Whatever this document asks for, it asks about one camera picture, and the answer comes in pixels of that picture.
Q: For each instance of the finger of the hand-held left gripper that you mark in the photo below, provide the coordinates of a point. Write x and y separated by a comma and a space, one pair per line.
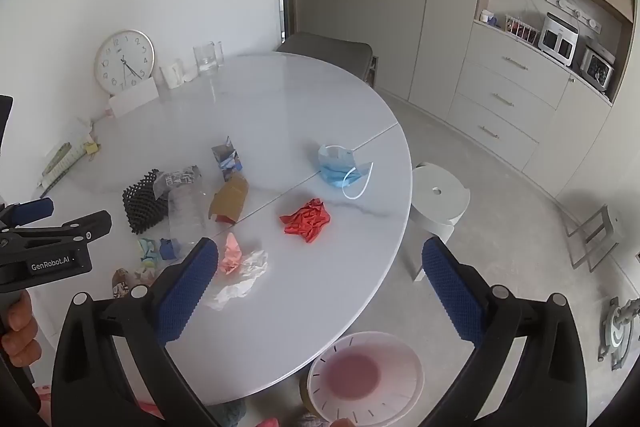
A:
75, 227
35, 209

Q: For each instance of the grey padded chair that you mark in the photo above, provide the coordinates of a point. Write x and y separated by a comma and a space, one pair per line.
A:
325, 47

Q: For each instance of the round white wall clock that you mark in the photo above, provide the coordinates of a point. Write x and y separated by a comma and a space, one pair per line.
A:
125, 62

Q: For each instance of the black foam net sleeve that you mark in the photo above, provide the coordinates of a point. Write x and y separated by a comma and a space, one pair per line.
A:
142, 202

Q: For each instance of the metal frame stool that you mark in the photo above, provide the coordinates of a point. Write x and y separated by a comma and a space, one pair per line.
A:
595, 227

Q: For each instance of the red paper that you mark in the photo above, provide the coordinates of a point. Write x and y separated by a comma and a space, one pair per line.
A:
307, 219

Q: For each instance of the green white long packet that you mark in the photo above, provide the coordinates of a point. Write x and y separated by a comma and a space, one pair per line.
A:
60, 162

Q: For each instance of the white plastic stool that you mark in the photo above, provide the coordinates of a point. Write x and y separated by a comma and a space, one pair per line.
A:
440, 202

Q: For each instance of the brown patterned wrapper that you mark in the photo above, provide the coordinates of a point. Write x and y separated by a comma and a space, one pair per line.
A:
122, 282

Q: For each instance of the person's left hand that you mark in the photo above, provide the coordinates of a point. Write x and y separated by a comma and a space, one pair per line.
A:
19, 337

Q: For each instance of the grey metal floor gadget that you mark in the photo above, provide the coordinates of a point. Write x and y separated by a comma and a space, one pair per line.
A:
617, 332

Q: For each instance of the white tissue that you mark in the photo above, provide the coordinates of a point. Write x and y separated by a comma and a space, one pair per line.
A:
245, 277

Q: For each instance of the blue face mask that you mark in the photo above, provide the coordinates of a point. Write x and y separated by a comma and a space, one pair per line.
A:
335, 167

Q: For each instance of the white mug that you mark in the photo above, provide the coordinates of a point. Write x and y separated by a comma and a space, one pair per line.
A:
172, 74

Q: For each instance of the white toaster oven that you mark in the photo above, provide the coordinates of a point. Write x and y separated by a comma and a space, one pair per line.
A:
557, 37

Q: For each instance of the pink paper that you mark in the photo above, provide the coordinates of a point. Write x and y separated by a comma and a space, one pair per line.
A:
231, 257

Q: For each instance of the grey quilted pants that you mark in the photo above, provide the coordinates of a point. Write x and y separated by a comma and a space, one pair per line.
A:
230, 413

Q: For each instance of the white wall power strip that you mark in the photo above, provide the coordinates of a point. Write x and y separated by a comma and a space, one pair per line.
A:
575, 12

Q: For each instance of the pink trash bin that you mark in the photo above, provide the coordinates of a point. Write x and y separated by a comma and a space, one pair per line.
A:
365, 372

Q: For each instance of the brown cardboard piece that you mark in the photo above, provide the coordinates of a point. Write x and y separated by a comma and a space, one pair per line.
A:
230, 199

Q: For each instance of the beige tall cupboard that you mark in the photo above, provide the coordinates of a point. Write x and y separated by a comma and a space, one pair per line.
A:
440, 32

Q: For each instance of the white card box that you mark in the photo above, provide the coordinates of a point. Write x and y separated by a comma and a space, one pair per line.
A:
132, 99

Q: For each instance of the beige drawer cabinet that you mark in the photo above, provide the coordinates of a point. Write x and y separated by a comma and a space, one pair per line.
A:
500, 97

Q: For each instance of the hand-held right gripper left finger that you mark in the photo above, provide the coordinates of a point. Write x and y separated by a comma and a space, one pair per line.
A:
190, 287

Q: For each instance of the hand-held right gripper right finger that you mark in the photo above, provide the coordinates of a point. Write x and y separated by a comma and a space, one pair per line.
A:
452, 292

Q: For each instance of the white small jar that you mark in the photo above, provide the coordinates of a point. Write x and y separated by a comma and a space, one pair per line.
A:
485, 16

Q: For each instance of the silver blue snack wrapper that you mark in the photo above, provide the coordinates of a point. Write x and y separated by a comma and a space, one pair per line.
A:
227, 157

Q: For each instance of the rack of red jars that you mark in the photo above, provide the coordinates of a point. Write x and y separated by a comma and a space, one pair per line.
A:
520, 29

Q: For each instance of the clear glass tumbler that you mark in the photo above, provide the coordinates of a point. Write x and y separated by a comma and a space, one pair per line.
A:
205, 57
220, 52

